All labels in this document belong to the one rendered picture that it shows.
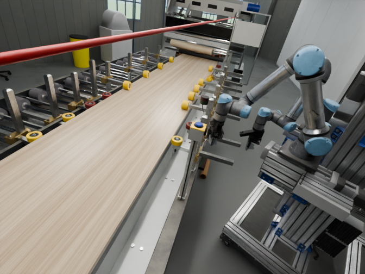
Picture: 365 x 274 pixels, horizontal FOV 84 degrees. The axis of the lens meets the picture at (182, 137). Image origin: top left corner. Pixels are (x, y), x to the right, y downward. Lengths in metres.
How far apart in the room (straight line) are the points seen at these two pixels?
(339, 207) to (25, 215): 1.45
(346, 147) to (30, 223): 1.63
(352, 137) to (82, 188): 1.48
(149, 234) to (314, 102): 1.07
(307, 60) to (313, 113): 0.25
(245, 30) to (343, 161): 2.81
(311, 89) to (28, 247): 1.30
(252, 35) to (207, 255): 3.26
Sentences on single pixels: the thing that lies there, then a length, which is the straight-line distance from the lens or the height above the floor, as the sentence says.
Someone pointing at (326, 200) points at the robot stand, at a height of 0.94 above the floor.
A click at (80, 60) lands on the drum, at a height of 0.18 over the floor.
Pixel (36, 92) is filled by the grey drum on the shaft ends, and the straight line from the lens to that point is 2.22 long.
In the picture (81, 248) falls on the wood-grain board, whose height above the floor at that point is 0.90.
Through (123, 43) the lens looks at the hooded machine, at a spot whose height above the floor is 0.58.
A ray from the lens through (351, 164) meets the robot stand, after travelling 1.58.
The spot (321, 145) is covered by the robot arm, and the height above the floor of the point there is 1.22.
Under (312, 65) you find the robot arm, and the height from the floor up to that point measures 1.56.
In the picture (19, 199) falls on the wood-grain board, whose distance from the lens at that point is 1.13.
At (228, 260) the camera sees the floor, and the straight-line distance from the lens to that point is 1.99.
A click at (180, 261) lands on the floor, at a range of 1.88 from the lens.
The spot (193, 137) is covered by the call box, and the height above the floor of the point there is 1.17.
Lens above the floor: 1.69
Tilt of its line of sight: 33 degrees down
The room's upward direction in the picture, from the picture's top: 11 degrees clockwise
